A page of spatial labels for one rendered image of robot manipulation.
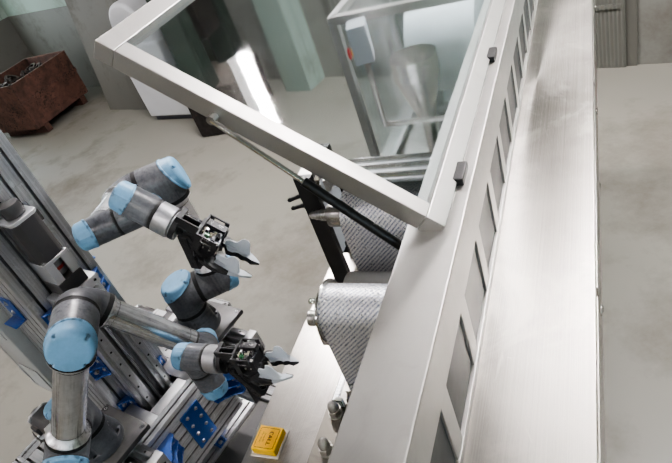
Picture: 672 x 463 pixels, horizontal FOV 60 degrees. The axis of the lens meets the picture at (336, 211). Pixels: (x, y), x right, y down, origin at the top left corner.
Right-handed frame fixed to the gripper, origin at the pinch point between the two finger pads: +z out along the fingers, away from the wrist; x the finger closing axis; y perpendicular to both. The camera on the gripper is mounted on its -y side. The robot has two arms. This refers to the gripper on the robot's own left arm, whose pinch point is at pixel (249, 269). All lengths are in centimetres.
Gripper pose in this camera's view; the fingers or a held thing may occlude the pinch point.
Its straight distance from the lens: 139.2
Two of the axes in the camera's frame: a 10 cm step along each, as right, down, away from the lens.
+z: 8.8, 4.7, 0.3
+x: 3.1, -6.3, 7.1
